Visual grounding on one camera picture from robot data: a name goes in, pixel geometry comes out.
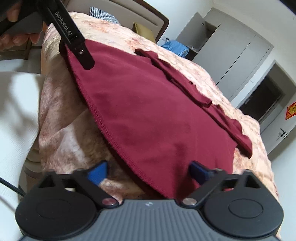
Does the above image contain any dark red shirt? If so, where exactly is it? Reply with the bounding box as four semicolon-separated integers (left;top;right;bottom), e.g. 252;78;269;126
59;40;252;199

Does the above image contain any white bedroom door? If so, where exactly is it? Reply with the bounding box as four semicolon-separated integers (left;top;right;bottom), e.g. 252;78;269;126
261;94;295;154

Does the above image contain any blue clothing pile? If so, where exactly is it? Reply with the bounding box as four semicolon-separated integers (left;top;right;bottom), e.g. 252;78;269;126
162;40;189;58

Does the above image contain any person's left hand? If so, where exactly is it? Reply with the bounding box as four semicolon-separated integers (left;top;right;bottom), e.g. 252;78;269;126
0;1;41;51

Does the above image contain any houndstooth checked pillow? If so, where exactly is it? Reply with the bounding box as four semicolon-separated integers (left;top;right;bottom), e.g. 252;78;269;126
89;6;120;25

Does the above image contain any pink floral bed quilt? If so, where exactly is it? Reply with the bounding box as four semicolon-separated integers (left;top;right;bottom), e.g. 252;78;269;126
39;11;278;201

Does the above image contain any brown beige headboard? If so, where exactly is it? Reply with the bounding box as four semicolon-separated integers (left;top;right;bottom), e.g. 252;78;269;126
65;0;169;42

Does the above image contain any olive yellow pillow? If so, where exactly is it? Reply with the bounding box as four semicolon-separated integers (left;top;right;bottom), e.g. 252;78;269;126
132;22;156;43

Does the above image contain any red diamond door decoration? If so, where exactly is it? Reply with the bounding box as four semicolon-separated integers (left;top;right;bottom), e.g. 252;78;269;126
285;101;296;120

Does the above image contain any grey built-in wardrobe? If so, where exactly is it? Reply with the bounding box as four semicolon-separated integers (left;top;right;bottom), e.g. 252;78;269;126
176;8;273;101

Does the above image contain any black cable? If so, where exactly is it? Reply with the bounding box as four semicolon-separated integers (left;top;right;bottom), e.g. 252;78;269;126
0;177;27;198

